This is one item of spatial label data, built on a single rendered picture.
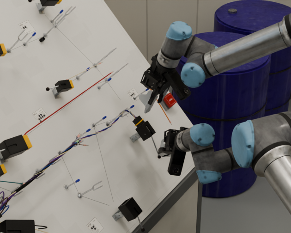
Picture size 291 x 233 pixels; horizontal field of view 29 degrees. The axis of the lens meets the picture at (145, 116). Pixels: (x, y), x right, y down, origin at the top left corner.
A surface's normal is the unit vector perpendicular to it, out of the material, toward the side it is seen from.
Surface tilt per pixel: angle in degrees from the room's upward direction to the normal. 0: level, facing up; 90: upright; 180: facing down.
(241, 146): 88
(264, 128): 14
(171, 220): 90
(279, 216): 0
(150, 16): 90
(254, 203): 0
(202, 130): 49
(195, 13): 90
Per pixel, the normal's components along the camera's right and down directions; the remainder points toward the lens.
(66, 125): 0.59, -0.38
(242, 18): -0.01, -0.85
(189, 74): -0.29, 0.51
